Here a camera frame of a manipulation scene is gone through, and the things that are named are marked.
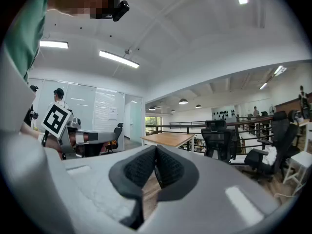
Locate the black office chair with headrest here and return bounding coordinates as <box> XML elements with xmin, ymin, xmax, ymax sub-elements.
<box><xmin>201</xmin><ymin>119</ymin><xmax>236</xmax><ymax>161</ymax></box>

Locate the green shirt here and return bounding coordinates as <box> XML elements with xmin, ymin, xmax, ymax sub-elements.
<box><xmin>2</xmin><ymin>0</ymin><xmax>55</xmax><ymax>82</ymax></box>

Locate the wooden table with white legs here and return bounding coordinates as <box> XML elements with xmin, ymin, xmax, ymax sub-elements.
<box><xmin>140</xmin><ymin>132</ymin><xmax>196</xmax><ymax>153</ymax></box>

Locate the white cloth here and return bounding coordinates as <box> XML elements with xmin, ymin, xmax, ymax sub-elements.
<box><xmin>262</xmin><ymin>146</ymin><xmax>278</xmax><ymax>166</ymax></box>

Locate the black head camera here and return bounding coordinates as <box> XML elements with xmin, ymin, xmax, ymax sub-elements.
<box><xmin>112</xmin><ymin>0</ymin><xmax>130</xmax><ymax>22</ymax></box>

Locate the white panel with black dots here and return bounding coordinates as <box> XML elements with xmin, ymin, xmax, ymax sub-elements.
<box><xmin>211</xmin><ymin>107</ymin><xmax>237</xmax><ymax>121</ymax></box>

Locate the white side table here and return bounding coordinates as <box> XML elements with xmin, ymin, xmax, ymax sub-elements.
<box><xmin>282</xmin><ymin>151</ymin><xmax>312</xmax><ymax>195</ymax></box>

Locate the brown wooden counter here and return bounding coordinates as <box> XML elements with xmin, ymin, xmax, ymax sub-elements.
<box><xmin>274</xmin><ymin>94</ymin><xmax>312</xmax><ymax>118</ymax></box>

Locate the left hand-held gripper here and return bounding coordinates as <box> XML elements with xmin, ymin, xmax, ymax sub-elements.
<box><xmin>40</xmin><ymin>102</ymin><xmax>116</xmax><ymax>159</ymax></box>

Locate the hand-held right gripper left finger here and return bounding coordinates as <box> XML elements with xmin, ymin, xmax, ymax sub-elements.
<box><xmin>109</xmin><ymin>145</ymin><xmax>156</xmax><ymax>230</ymax></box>

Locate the black metal railing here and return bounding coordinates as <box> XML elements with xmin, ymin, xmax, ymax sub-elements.
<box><xmin>145</xmin><ymin>115</ymin><xmax>277</xmax><ymax>160</ymax></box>

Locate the black mesh office chair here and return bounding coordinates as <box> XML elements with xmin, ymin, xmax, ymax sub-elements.
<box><xmin>106</xmin><ymin>122</ymin><xmax>125</xmax><ymax>154</ymax></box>

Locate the person's left forearm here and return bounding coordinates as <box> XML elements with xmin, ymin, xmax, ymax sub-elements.
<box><xmin>20</xmin><ymin>124</ymin><xmax>63</xmax><ymax>159</ymax></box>

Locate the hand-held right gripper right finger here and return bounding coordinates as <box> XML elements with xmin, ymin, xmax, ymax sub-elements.
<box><xmin>155</xmin><ymin>145</ymin><xmax>199</xmax><ymax>202</ymax></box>

